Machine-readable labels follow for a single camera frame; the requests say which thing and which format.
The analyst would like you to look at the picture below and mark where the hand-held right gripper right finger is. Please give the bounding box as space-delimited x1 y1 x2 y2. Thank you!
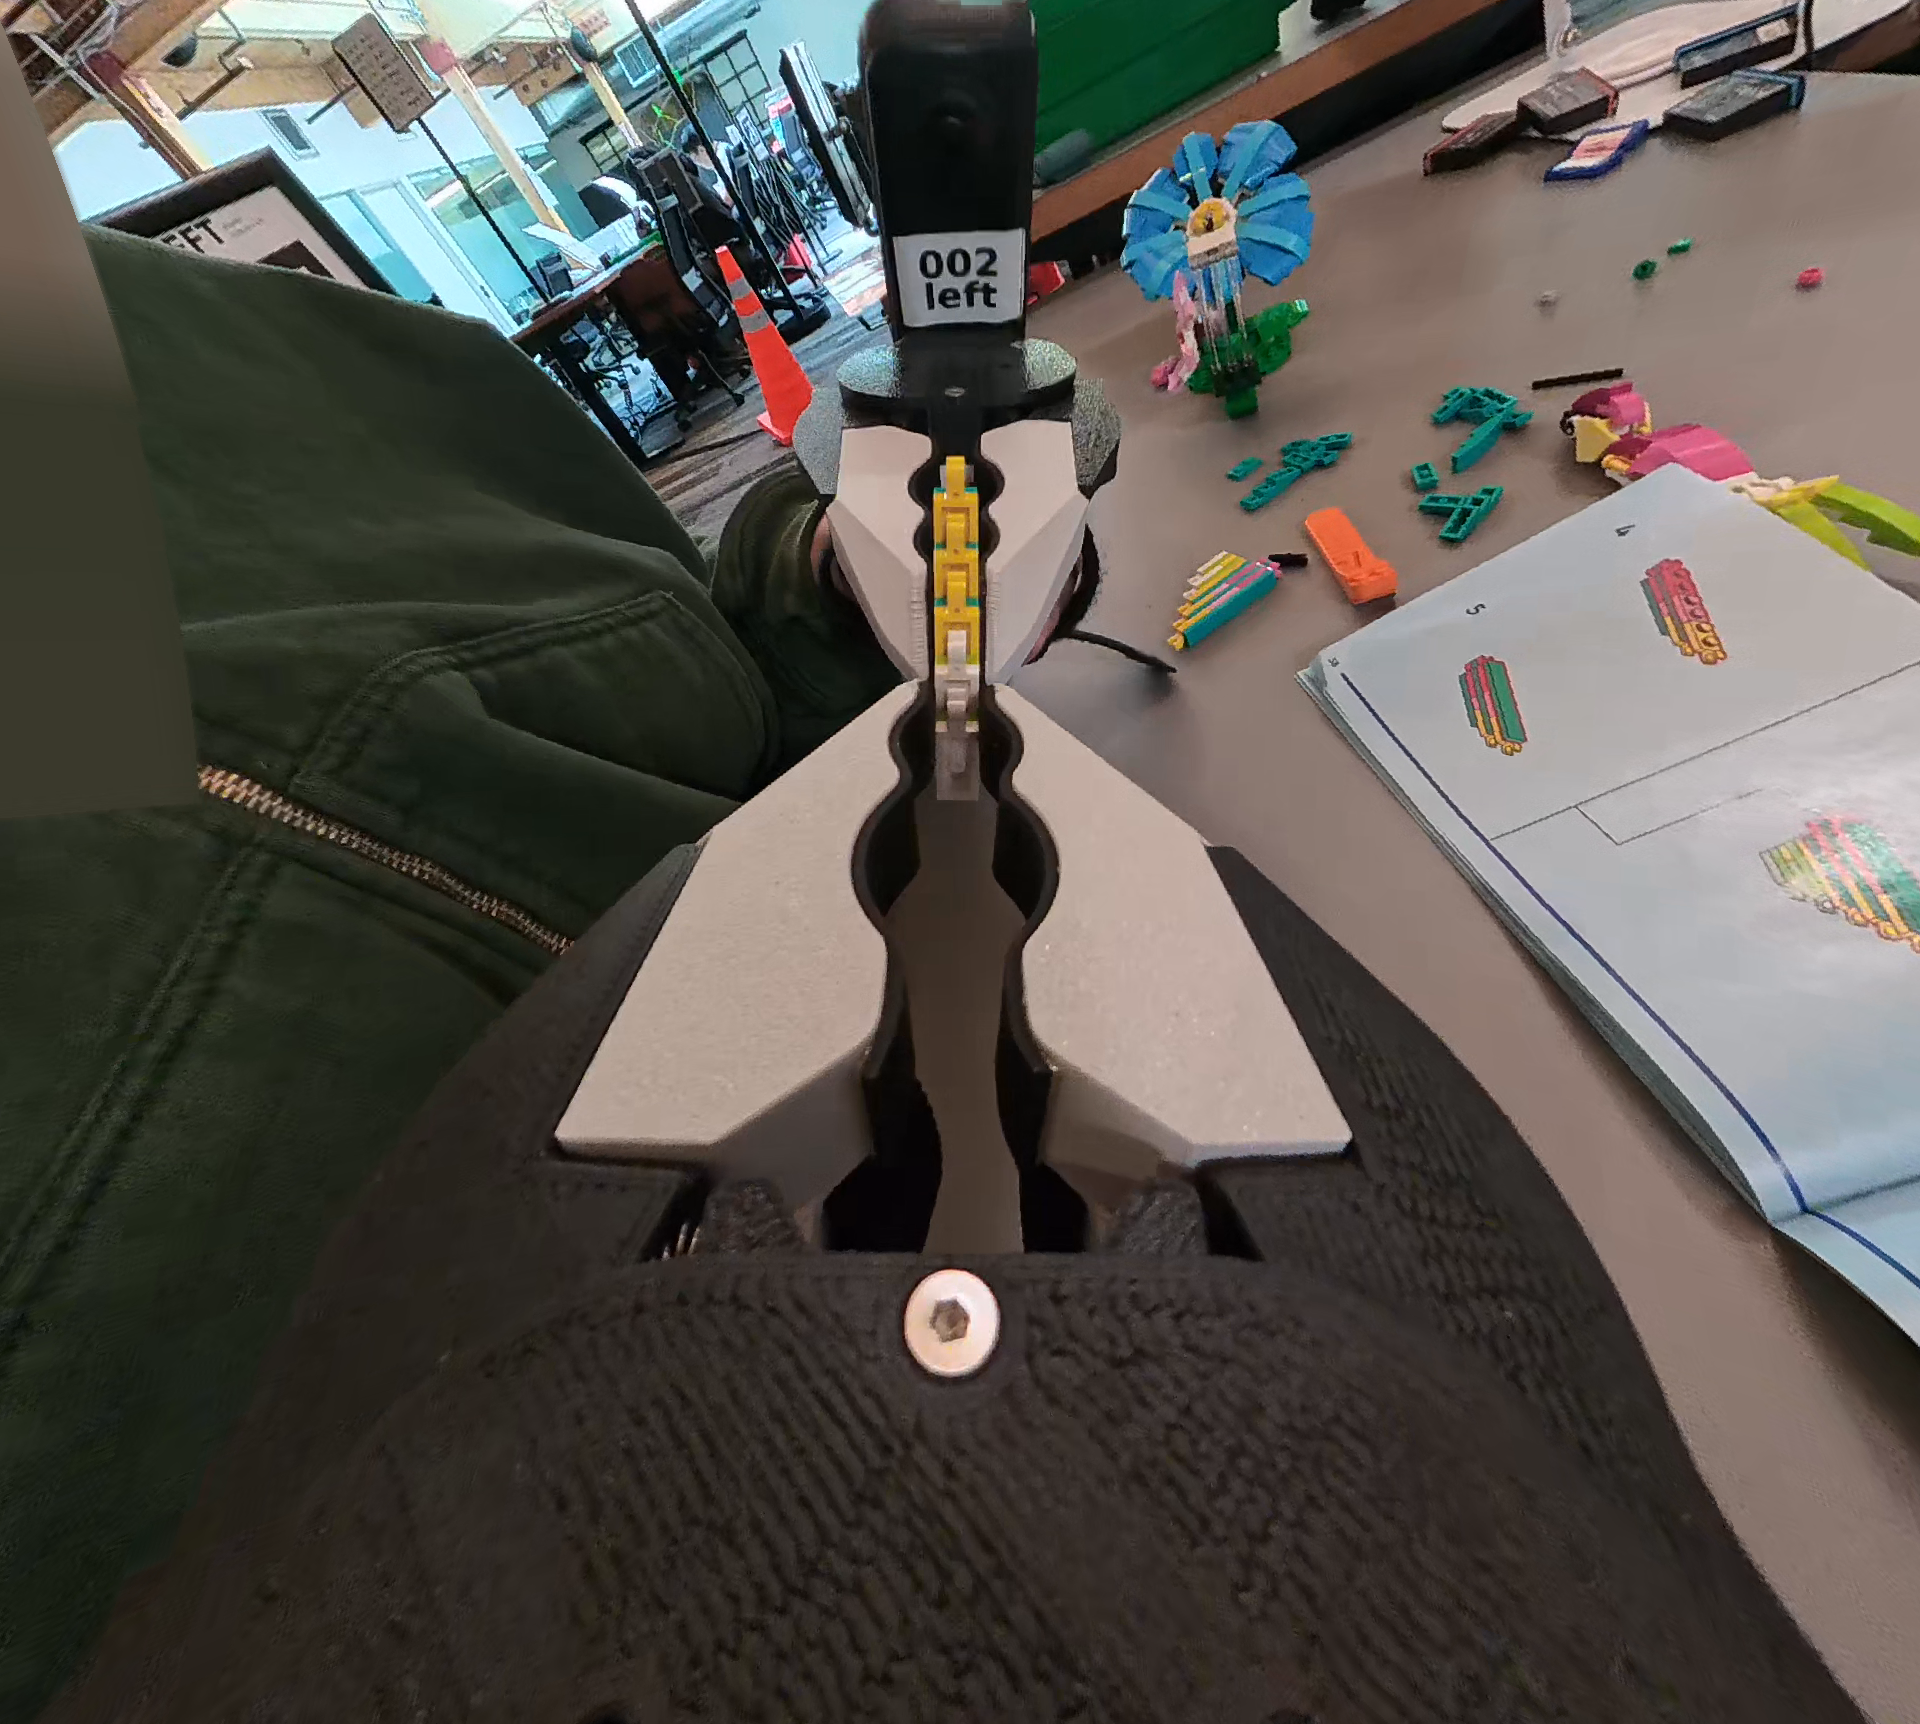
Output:
978 677 1356 1258

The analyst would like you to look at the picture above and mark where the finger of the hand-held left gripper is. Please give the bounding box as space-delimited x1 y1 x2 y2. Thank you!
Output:
823 425 940 683
978 421 1088 686

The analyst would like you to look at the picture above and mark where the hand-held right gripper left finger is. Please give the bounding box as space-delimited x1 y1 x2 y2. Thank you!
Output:
553 677 945 1258

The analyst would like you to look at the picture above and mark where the yellow lego plate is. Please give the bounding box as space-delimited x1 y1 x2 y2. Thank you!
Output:
930 455 986 627

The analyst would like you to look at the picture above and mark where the white lego clip piece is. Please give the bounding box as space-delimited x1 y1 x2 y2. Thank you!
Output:
937 620 986 806

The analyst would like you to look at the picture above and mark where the person's left forearm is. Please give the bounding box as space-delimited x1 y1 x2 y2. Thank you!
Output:
708 464 907 769

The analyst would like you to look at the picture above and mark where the striped lego feather assembly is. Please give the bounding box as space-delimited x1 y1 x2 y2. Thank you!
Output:
1166 549 1284 656

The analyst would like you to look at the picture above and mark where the blue lego flower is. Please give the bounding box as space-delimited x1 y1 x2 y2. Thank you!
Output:
1116 121 1318 421

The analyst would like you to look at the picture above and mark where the cluster of teal lego pieces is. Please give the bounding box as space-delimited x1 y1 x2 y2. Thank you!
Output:
1225 381 1538 547

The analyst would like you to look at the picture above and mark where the pink and lime lego bird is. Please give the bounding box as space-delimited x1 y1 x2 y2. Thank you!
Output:
1560 379 1920 564

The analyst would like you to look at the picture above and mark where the orange traffic cone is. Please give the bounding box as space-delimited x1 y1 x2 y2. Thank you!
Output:
712 245 817 447

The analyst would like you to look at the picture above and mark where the black floor lamp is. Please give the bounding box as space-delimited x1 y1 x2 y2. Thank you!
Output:
566 0 813 323

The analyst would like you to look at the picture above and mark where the orange brick separator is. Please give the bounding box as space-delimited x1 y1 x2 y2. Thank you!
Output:
1302 505 1403 605

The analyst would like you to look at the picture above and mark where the light blue instruction booklet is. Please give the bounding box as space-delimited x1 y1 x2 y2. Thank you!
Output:
1297 464 1920 1352

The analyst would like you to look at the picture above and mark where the person's green jacket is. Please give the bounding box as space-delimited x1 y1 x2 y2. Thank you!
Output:
0 223 804 1724

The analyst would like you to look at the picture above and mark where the dark flat device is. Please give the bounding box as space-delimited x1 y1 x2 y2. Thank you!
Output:
1423 109 1532 175

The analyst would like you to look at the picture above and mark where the black device box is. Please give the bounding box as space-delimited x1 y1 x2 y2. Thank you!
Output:
1515 65 1620 139
1662 69 1806 142
1677 13 1800 87

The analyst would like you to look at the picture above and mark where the black framed sign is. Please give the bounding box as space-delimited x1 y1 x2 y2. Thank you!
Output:
90 146 400 301

